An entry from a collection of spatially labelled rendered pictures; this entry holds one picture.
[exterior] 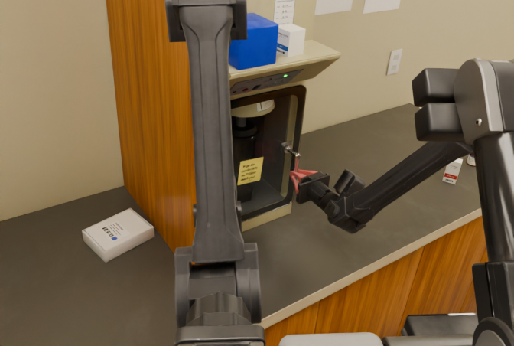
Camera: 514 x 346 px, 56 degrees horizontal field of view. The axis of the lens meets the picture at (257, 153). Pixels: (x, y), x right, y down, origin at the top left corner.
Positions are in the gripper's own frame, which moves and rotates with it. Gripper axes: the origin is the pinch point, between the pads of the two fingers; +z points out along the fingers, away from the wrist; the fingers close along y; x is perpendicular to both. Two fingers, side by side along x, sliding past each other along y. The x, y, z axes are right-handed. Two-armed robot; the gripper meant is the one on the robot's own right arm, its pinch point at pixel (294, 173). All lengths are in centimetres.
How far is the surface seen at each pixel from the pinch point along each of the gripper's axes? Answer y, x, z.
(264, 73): 17.0, -35.6, -5.7
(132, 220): 41.0, 16.0, 21.6
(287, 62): 10.8, -37.0, -5.6
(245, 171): 14.3, -3.0, 4.0
